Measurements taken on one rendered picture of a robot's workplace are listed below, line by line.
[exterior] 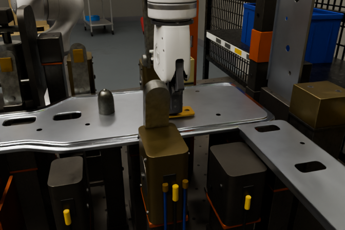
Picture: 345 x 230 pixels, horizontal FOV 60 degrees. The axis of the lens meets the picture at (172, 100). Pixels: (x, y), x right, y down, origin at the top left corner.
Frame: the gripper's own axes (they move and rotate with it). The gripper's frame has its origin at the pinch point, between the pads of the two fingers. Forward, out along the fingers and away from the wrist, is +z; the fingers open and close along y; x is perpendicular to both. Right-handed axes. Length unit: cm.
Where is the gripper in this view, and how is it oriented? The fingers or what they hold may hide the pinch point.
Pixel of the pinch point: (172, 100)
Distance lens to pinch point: 58.7
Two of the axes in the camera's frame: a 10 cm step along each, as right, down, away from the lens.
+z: 0.0, 9.1, 4.0
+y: 2.5, 3.9, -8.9
